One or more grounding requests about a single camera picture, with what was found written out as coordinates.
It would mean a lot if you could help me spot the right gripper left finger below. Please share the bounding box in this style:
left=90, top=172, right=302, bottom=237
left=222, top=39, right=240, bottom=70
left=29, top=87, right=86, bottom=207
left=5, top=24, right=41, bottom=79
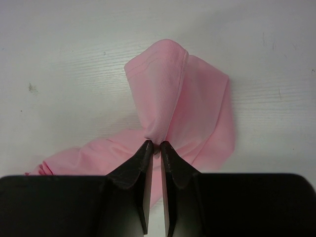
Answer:
left=105, top=140, right=154, bottom=235

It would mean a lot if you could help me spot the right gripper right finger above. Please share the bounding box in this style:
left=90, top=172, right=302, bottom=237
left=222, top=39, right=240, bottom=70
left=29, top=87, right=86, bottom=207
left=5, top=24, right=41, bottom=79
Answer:
left=160, top=141, right=198, bottom=236

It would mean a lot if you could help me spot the pink t shirt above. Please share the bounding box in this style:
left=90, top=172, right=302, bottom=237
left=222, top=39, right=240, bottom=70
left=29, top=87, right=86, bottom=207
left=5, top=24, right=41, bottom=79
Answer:
left=24, top=39, right=236, bottom=208

